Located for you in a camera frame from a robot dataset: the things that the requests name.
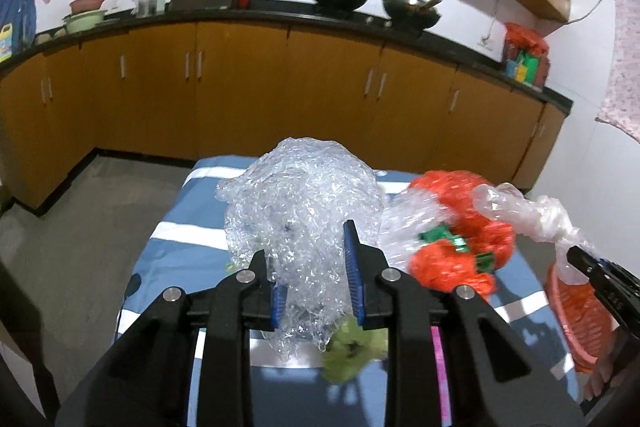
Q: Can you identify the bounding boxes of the clear knotted plastic bag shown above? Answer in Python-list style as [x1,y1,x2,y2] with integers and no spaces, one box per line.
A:
[472,183,594,284]

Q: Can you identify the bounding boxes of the stacked bowls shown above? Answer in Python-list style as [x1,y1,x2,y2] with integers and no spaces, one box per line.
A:
[62,9,109,34]

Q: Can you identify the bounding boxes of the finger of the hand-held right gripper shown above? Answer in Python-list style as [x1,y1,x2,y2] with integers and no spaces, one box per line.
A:
[567,246,610,294]
[600,258,640,289]

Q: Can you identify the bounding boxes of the yellow-green wrapper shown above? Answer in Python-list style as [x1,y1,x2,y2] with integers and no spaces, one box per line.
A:
[322,317,389,383]

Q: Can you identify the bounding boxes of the white power cable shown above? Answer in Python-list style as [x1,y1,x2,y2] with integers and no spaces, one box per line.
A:
[482,0,615,38]

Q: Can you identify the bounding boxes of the large clear bubble wrap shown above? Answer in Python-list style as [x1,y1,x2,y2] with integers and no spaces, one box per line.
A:
[215,138,385,360]

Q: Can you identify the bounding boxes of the black wok with lid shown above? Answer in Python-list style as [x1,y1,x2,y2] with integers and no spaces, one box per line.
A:
[382,0,445,34]

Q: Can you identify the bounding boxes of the blue white striped cloth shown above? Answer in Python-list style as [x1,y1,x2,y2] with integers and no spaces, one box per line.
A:
[115,155,576,427]

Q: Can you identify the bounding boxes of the black countertop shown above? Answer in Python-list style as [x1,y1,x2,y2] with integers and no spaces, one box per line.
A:
[0,0,574,110]

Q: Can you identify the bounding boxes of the wooden base cabinets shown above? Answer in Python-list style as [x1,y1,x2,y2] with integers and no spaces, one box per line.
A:
[0,19,568,212]

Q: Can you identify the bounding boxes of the floral cloth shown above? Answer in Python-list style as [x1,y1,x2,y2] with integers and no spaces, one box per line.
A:
[594,0,640,144]

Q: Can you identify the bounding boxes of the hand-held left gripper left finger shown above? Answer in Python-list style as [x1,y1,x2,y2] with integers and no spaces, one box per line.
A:
[55,249,289,427]

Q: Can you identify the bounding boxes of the orange and green wrapper bundle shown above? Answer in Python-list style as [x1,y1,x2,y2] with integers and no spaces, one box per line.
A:
[407,170,517,303]

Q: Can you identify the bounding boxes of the person's right hand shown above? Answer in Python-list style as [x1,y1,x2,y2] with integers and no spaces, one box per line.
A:
[582,347,632,408]

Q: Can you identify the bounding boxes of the yellow bottle with blue label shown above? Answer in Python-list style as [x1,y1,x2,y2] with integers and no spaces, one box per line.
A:
[0,23,15,64]

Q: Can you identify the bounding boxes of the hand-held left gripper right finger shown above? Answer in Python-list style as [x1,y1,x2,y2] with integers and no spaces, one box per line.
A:
[343,220,586,427]

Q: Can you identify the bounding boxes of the pink basin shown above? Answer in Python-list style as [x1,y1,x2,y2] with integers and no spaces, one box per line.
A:
[69,0,106,15]

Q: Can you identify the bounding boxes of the red plastic basket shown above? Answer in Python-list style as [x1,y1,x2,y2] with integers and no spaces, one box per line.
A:
[545,259,619,375]

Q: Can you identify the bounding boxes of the red bag of colourful items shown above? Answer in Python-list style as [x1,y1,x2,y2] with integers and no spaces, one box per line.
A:
[502,22,550,88]

